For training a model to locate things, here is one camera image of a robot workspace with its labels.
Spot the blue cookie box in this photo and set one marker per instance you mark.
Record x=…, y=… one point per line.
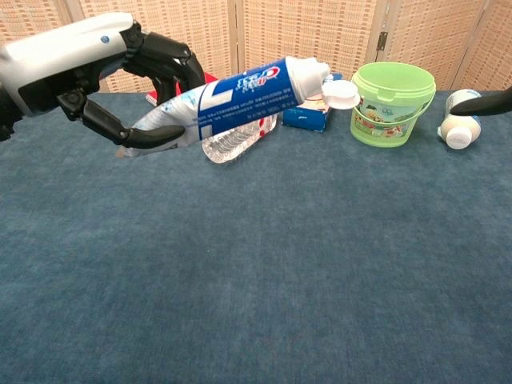
x=304, y=120

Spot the woven folding screen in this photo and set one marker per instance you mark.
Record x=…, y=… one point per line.
x=280, y=28

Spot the blue and white toothpaste tube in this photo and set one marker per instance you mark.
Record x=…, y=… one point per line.
x=248, y=92

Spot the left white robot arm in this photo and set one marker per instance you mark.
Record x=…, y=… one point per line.
x=6, y=124

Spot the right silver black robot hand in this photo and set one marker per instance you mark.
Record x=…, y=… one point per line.
x=488, y=105

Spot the red spiral notebook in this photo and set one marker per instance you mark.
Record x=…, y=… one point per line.
x=151, y=98

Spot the green plastic bucket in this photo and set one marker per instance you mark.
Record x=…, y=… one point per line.
x=384, y=124

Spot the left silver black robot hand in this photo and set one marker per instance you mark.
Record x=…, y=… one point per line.
x=60, y=52

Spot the white lotion bottle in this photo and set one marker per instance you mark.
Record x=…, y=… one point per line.
x=460, y=136

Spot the clear plastic water bottle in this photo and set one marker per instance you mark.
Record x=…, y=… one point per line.
x=228, y=146

